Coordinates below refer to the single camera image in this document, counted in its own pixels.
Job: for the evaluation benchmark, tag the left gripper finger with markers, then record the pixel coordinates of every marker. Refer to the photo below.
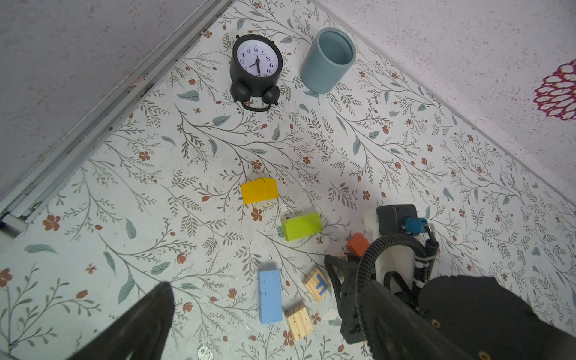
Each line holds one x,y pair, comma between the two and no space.
140,333

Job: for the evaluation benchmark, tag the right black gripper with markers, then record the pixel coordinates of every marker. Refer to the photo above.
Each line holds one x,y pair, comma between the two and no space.
342,272

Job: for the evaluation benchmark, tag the red-orange wooden block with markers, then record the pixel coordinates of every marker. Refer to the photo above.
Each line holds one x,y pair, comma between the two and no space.
357,245

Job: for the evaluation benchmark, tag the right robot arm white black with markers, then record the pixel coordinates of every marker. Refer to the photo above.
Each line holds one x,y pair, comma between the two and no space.
455,317

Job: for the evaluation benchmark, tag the lime green rectangular block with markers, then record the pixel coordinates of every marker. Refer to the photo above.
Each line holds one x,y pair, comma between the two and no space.
302,226

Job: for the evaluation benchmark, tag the light blue rectangular block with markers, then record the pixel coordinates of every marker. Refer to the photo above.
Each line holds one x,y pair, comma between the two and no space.
270,301

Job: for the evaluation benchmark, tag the yellow house-shaped block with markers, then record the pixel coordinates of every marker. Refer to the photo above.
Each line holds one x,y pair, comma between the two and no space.
261,189

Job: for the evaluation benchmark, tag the letter cube blue F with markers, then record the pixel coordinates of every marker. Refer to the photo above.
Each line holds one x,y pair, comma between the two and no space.
317,284

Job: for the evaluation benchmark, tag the natural grooved wood cube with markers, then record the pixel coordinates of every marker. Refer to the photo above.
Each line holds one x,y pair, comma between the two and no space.
299,322

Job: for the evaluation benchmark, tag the teal ceramic cup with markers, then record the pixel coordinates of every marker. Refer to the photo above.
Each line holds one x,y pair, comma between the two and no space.
331,55

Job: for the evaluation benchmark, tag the black alarm clock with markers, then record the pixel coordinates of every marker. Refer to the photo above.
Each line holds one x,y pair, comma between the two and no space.
255,69

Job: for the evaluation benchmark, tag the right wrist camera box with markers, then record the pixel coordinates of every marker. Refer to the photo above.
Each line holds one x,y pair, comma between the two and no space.
400,219

